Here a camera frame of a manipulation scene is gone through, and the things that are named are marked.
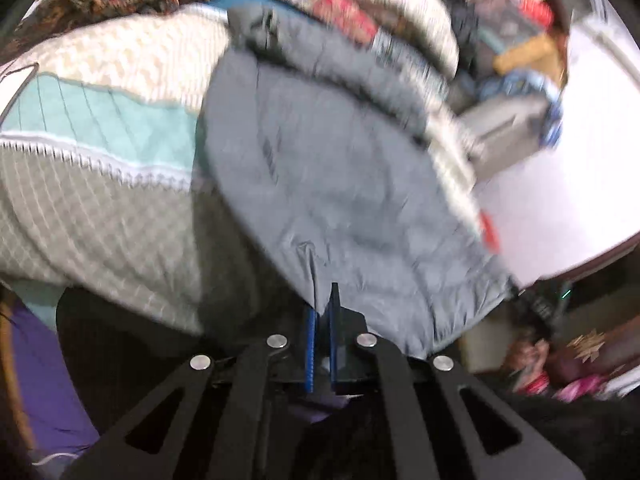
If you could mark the brown cardboard box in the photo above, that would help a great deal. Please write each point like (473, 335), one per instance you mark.
(540, 53)

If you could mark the cream teal quilted bedspread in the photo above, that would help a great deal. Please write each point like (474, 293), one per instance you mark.
(104, 183)

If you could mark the white knitted blanket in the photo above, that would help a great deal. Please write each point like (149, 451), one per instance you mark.
(415, 38)

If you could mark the grey puffer jacket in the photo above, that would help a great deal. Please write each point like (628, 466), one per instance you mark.
(312, 144)

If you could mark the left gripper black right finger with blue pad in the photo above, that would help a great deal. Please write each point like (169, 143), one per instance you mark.
(441, 421)

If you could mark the blue white patterned cloth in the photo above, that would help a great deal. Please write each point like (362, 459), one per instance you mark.
(527, 82)

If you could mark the purple cloth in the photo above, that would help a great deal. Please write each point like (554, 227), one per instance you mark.
(50, 414)

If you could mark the grey plastic bin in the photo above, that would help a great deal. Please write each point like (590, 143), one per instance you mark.
(509, 128)

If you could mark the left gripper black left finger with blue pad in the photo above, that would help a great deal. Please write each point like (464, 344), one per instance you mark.
(205, 422)

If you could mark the red small object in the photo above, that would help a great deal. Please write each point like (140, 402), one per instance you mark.
(490, 236)

